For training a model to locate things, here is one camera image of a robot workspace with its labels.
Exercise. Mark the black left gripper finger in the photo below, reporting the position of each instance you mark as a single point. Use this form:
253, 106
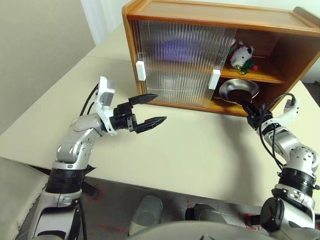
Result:
150, 123
142, 99

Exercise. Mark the purple tissue pack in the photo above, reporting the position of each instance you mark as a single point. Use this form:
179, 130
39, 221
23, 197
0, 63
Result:
175, 50

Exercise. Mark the beige foam pad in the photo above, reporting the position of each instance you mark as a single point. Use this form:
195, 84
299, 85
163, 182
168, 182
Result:
17, 190

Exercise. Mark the ribbed glass sliding door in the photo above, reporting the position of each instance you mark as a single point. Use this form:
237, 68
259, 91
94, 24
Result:
215, 50
141, 50

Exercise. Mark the white bowl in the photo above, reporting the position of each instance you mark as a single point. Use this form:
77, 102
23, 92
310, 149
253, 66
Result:
237, 87

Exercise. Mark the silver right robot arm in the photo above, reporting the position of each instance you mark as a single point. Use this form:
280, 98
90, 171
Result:
297, 162

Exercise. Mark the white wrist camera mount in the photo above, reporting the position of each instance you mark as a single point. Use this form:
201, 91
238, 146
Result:
103, 97
291, 113

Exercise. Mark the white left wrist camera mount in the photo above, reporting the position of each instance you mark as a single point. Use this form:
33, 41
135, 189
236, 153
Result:
103, 97

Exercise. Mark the white plush toy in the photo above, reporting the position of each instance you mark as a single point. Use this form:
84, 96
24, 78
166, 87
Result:
241, 56

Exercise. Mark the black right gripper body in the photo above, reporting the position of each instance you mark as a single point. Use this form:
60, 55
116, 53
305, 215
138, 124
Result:
258, 116

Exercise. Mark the grey rounded shape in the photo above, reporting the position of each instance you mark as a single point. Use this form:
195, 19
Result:
210, 213
146, 212

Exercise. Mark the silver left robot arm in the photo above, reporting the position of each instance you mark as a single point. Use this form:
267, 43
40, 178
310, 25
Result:
72, 147

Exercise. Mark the light grey curved dome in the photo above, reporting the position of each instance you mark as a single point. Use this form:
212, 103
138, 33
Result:
187, 232

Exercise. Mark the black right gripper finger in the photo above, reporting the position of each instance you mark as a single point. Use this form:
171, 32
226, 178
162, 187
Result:
248, 107

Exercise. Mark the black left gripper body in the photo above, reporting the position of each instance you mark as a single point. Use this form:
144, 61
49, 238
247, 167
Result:
122, 117

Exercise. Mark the brown wooden cabinet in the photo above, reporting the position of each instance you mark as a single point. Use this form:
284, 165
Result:
212, 15

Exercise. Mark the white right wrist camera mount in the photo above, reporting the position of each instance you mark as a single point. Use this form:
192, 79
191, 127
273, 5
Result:
291, 113

